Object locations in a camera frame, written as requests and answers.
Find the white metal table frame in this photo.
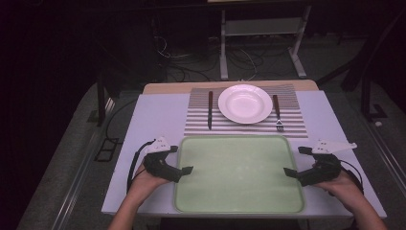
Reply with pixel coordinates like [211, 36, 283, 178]
[218, 4, 313, 81]

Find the white plate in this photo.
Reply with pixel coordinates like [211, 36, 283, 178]
[217, 83, 274, 126]

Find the dark-handled fork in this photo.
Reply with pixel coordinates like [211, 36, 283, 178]
[272, 94, 285, 133]

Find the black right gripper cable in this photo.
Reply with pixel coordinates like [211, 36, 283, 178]
[339, 158, 365, 196]

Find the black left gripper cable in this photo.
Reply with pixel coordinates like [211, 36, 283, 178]
[125, 138, 157, 195]

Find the striped placemat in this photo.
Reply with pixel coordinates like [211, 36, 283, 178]
[183, 83, 309, 139]

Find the tangle of floor cables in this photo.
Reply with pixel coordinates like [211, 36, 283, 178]
[152, 33, 260, 83]

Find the light green tray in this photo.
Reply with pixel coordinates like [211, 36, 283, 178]
[173, 134, 306, 215]

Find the dark-handled knife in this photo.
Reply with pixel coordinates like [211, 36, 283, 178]
[207, 90, 214, 131]

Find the black floor bracket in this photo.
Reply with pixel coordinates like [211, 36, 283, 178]
[93, 137, 121, 163]

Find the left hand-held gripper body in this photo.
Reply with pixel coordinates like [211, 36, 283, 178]
[142, 136, 184, 184]

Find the metal floor rail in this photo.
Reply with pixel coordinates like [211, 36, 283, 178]
[359, 110, 406, 190]
[50, 95, 117, 230]

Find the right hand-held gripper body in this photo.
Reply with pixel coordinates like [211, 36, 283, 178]
[297, 137, 358, 188]

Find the black metal stand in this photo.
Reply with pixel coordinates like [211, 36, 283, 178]
[359, 72, 389, 123]
[95, 41, 129, 127]

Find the black floor cable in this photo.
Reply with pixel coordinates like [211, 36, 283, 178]
[104, 98, 139, 145]

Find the person's right hand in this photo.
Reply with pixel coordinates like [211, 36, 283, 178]
[313, 168, 365, 213]

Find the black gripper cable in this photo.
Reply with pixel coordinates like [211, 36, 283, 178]
[125, 138, 157, 195]
[339, 158, 365, 196]

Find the person's left hand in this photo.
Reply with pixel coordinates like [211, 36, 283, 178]
[128, 162, 170, 205]

